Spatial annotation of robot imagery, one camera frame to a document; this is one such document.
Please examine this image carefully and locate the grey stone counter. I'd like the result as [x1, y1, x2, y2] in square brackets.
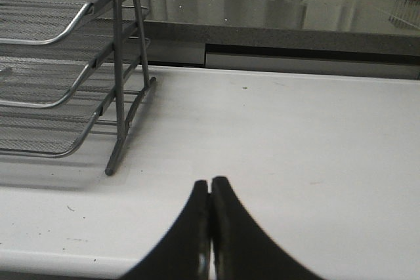
[145, 0, 419, 56]

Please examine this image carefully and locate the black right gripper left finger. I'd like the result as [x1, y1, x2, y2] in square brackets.
[121, 180, 210, 279]

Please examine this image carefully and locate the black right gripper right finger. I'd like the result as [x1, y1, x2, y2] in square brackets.
[211, 176, 320, 279]

